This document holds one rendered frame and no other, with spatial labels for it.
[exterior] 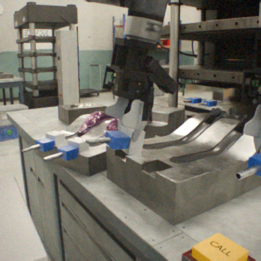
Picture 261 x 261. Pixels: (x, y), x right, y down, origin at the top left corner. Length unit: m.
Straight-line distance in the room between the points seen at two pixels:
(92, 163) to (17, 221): 0.54
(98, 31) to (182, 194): 8.25
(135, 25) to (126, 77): 0.10
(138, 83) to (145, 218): 0.27
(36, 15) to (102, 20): 3.89
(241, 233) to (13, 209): 0.42
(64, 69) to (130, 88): 4.42
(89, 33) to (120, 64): 7.96
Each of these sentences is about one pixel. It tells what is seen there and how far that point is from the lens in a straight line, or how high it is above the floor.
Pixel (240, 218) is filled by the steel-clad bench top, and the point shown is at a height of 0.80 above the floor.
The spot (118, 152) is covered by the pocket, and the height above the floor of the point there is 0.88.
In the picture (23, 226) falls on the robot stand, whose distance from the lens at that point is 0.21.
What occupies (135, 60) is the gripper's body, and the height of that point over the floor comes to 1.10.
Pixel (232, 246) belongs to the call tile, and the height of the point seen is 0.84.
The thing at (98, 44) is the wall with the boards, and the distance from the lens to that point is 8.64.
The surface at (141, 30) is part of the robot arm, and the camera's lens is 0.56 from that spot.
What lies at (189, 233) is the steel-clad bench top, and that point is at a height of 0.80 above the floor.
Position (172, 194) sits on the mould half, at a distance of 0.52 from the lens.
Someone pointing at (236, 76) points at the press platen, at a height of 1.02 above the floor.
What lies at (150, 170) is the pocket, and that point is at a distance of 0.60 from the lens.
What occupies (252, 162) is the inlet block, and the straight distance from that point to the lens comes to 0.50.
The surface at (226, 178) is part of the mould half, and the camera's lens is 0.62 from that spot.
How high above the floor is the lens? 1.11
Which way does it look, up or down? 15 degrees down
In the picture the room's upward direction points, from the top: straight up
